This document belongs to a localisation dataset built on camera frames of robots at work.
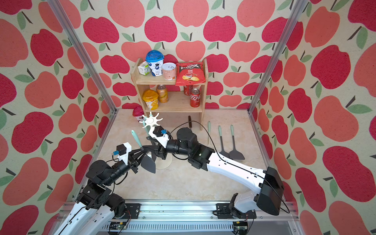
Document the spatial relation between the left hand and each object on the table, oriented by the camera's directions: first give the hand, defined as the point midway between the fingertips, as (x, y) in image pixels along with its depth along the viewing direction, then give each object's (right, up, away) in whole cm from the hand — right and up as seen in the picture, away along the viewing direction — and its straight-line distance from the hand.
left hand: (146, 152), depth 64 cm
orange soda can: (+3, +34, +25) cm, 42 cm away
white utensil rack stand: (+6, -6, +11) cm, 14 cm away
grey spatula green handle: (-1, -6, +6) cm, 9 cm away
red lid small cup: (-17, +20, +41) cm, 49 cm away
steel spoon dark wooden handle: (+20, +14, +48) cm, 54 cm away
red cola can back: (+19, +36, +32) cm, 51 cm away
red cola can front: (+23, +28, +22) cm, 42 cm away
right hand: (+2, +4, -4) cm, 6 cm away
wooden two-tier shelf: (+13, +27, +32) cm, 44 cm away
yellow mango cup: (-3, +29, +22) cm, 36 cm away
